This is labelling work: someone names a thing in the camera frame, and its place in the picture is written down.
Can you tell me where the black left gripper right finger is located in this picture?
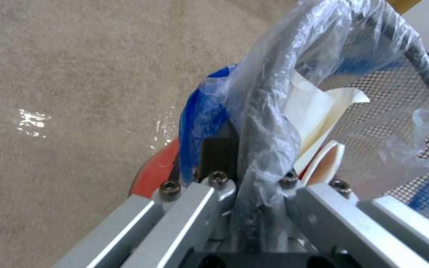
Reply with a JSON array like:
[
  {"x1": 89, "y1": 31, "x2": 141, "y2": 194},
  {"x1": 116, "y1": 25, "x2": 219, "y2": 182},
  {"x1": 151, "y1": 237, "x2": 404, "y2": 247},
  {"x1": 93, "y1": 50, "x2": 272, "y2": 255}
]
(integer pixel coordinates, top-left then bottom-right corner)
[{"x1": 278, "y1": 170, "x2": 429, "y2": 268}]

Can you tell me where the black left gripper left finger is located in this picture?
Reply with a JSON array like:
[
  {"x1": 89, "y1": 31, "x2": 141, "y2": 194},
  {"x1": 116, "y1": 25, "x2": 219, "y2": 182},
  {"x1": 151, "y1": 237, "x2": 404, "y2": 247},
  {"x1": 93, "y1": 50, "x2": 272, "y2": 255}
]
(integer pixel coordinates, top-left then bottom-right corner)
[{"x1": 52, "y1": 122, "x2": 242, "y2": 268}]

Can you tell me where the black mesh trash bin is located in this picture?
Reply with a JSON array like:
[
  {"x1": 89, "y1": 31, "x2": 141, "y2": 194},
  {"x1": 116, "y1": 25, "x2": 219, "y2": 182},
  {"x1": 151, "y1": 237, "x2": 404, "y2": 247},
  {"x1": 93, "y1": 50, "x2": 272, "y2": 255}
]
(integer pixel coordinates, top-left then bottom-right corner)
[{"x1": 233, "y1": 0, "x2": 429, "y2": 252}]

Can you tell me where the clear plastic bin liner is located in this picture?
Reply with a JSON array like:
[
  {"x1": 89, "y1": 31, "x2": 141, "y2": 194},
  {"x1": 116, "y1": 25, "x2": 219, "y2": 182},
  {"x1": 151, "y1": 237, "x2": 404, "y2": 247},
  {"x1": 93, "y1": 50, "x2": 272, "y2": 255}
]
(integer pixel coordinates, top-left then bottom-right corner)
[{"x1": 199, "y1": 0, "x2": 429, "y2": 216}]

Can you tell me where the white rolled paper cup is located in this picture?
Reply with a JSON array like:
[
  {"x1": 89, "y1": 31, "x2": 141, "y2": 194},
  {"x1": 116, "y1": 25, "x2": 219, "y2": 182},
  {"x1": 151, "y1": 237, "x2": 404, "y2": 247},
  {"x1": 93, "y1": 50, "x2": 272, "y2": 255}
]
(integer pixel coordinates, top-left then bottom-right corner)
[{"x1": 303, "y1": 141, "x2": 346, "y2": 187}]

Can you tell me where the red round object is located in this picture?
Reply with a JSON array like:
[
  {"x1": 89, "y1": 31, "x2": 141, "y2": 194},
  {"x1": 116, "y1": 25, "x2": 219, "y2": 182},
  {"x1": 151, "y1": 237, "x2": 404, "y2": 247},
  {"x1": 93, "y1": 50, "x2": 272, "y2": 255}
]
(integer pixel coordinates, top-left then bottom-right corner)
[{"x1": 130, "y1": 138, "x2": 182, "y2": 200}]

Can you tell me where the blue plastic bag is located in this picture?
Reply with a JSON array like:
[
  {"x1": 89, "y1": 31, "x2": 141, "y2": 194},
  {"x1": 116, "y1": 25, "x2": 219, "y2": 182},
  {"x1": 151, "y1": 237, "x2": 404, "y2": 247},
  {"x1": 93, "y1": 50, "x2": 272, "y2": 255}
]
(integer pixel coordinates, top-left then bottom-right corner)
[{"x1": 179, "y1": 63, "x2": 247, "y2": 184}]

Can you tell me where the white crumpled paper sheet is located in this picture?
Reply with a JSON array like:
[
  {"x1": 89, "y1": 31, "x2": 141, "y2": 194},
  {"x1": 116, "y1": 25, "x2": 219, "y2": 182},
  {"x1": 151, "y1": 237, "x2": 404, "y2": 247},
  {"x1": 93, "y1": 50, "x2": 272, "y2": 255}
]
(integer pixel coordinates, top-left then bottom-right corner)
[{"x1": 284, "y1": 70, "x2": 372, "y2": 171}]

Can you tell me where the clear plastic wrapper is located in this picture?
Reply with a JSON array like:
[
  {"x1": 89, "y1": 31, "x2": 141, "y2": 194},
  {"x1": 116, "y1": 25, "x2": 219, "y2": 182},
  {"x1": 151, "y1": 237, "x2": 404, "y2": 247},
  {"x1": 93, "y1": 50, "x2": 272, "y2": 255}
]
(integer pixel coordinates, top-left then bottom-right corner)
[{"x1": 14, "y1": 108, "x2": 52, "y2": 139}]

